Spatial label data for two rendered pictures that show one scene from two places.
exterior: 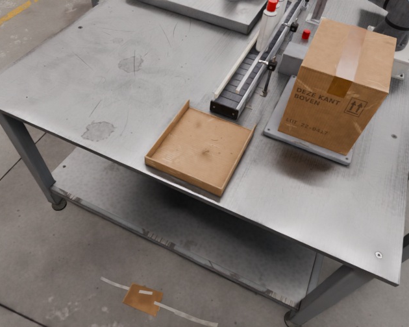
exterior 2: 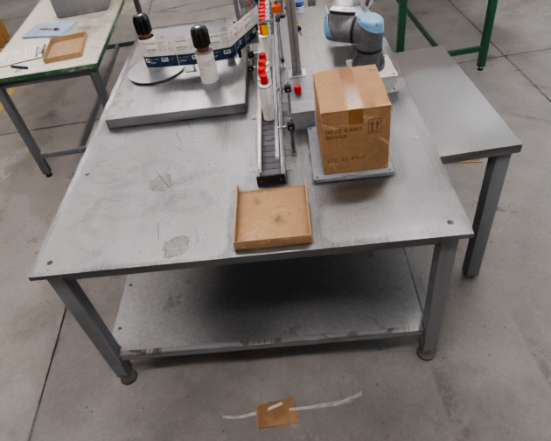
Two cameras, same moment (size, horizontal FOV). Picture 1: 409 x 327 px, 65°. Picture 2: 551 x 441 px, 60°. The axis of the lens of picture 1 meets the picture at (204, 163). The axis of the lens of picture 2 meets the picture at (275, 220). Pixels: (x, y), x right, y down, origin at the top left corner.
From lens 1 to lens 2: 0.69 m
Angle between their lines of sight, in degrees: 13
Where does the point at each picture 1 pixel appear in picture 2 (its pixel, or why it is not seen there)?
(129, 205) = (213, 328)
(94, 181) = (162, 325)
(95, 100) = (153, 226)
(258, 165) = (325, 206)
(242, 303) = (373, 364)
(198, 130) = (260, 205)
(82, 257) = (188, 411)
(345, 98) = (364, 122)
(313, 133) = (354, 161)
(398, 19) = (367, 46)
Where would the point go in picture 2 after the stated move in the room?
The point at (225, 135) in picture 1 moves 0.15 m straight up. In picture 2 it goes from (284, 198) to (280, 166)
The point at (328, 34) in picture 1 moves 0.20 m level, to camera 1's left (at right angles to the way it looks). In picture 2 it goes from (324, 82) to (275, 98)
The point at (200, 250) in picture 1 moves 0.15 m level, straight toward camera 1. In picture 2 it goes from (308, 329) to (321, 358)
